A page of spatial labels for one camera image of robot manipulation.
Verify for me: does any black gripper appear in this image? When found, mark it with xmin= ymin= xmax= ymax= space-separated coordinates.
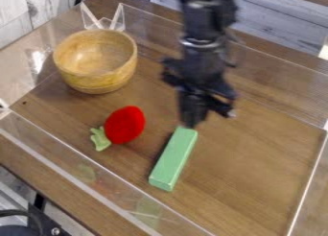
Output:
xmin=163 ymin=38 xmax=238 ymax=129

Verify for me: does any red plush strawberry toy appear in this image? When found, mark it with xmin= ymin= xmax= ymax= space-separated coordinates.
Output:
xmin=90 ymin=106 xmax=147 ymax=152

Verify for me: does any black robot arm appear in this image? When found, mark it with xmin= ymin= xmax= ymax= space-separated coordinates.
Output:
xmin=163 ymin=0 xmax=238 ymax=129

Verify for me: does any green rectangular block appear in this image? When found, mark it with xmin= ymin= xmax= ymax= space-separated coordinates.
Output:
xmin=148 ymin=127 xmax=198 ymax=192

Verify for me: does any wooden bowl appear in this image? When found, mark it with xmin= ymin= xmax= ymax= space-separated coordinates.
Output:
xmin=52 ymin=29 xmax=138 ymax=94

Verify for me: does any black table clamp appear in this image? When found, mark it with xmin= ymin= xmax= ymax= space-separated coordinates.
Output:
xmin=27 ymin=194 xmax=72 ymax=236

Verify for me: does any clear acrylic tray wall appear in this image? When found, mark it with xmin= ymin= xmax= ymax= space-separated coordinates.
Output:
xmin=0 ymin=4 xmax=328 ymax=236

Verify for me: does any black cable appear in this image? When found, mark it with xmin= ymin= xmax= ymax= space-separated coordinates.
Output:
xmin=0 ymin=209 xmax=43 ymax=236

